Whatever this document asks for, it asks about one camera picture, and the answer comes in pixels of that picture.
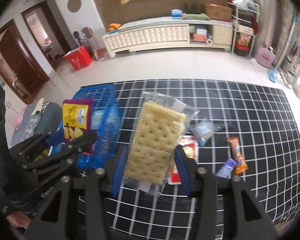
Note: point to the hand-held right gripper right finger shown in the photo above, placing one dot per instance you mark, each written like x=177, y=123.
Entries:
x=183, y=170

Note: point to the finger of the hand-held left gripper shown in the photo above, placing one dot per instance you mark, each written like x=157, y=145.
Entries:
x=32, y=142
x=85, y=140

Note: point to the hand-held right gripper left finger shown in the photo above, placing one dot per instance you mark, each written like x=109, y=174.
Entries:
x=118, y=170

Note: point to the red packet yellow label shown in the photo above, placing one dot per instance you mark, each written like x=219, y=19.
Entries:
x=190, y=148

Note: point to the blue plastic basket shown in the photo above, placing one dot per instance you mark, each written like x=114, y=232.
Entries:
x=107, y=130

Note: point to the purple chips packet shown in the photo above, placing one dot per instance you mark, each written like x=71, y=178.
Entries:
x=76, y=115

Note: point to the purple snack bar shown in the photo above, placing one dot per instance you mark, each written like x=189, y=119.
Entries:
x=226, y=167

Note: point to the clear soda cracker packet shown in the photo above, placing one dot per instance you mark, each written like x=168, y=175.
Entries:
x=152, y=140

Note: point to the light blue snack packet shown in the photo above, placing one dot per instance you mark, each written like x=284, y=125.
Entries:
x=203, y=130

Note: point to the orange brown snack bar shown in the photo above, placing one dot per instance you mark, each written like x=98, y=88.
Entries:
x=236, y=155

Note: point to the person's left hand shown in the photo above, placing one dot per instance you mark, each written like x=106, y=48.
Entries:
x=18, y=220

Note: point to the pink cloth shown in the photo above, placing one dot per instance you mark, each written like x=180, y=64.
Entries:
x=20, y=120

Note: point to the grey cloth yellow print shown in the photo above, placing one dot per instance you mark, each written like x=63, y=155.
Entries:
x=50, y=115

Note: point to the cream cloth piece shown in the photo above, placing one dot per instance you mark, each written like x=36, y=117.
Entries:
x=39, y=105

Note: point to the dark wooden door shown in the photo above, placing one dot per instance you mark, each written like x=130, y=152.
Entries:
x=20, y=62

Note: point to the red gift bag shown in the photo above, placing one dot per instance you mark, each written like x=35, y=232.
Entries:
x=78, y=58

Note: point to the black checked tablecloth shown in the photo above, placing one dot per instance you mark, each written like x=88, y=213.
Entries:
x=252, y=117

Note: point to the broom with red dustpan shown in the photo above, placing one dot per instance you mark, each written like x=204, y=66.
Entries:
x=100, y=53

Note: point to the pile of oranges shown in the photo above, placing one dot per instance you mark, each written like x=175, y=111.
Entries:
x=114, y=26

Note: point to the white TV cabinet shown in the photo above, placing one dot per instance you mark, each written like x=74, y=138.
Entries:
x=150, y=36

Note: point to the blue mop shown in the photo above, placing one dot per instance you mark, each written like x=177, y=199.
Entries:
x=271, y=76

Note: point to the white paper roll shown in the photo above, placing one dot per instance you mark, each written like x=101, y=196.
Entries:
x=209, y=41

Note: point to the orange flat box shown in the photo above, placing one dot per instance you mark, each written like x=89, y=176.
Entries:
x=198, y=37

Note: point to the pink tote bag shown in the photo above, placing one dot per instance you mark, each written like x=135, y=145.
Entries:
x=265, y=56

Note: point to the white shelf rack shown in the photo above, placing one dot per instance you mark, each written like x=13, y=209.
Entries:
x=245, y=30

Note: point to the green folded cloth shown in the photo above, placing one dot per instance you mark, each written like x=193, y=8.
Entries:
x=195, y=16

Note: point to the blue tissue box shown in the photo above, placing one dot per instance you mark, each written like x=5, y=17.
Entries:
x=176, y=13

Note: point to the cardboard box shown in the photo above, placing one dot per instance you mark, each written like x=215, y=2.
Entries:
x=218, y=12

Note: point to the black router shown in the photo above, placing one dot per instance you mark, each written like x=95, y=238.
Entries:
x=191, y=8

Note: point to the rolled patterned mattress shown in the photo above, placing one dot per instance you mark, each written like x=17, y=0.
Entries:
x=286, y=17

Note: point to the dark wooden doorway frame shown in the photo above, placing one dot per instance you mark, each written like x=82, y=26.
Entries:
x=57, y=35

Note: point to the round brown wall disc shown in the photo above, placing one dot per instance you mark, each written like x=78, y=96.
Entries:
x=74, y=4

